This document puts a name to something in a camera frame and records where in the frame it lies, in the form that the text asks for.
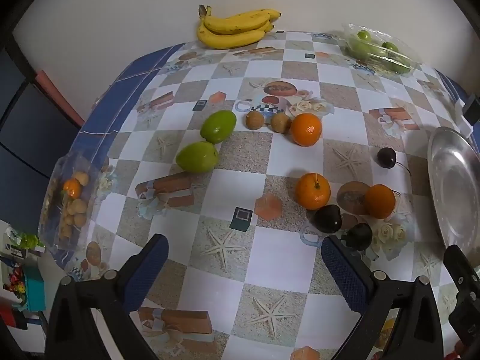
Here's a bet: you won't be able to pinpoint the pile of tan longans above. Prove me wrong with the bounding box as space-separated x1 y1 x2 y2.
60 172 91 239

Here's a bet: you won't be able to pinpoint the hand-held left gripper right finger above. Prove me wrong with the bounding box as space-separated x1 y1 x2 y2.
321 236 449 360

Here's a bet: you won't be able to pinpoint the black box device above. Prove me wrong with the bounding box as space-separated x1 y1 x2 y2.
463 95 480 125

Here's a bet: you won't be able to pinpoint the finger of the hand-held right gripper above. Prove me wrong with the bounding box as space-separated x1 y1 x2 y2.
443 244 480 347

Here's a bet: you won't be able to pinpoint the white bracket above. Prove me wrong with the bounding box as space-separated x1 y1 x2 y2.
455 99 475 137

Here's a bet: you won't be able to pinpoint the round metal plate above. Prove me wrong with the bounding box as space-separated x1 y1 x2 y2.
427 126 480 268

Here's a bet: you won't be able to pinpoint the yellow banana bunch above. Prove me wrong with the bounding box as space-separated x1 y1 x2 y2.
197 4 283 49

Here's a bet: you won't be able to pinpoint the checkered printed tablecloth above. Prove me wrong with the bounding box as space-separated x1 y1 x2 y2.
39 30 480 360

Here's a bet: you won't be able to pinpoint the colourful toys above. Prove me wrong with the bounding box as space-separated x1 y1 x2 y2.
3 270 27 301

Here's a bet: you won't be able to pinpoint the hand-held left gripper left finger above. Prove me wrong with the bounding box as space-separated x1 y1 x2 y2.
45 233 169 360

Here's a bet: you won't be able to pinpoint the dark blue cabinet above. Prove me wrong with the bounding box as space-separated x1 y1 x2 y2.
0 50 85 226

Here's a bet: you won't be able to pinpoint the clear plastic container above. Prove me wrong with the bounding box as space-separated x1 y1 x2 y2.
342 22 421 78

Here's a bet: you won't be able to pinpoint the brown kiwi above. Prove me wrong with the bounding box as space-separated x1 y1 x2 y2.
245 110 266 130
271 112 292 134

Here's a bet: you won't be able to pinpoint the dark avocado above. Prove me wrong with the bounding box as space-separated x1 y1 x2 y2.
347 223 373 251

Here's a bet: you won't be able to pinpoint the green crinkled wrapper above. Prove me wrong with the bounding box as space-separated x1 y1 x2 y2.
15 232 40 249

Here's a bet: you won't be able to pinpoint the teal box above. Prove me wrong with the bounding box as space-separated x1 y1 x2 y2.
22 266 46 312

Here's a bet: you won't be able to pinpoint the orange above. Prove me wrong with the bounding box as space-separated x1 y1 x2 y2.
295 173 331 211
290 113 323 147
364 184 396 219

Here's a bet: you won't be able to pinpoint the pile of small green jujubes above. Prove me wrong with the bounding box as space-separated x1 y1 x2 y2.
347 30 413 75

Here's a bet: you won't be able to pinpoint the green mango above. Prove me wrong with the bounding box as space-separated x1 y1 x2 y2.
176 142 219 174
200 110 237 144

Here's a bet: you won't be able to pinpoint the clear plastic bag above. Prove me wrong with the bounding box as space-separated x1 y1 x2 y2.
39 153 103 253

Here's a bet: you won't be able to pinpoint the small tangerine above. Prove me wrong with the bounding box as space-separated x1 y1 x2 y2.
62 178 83 200

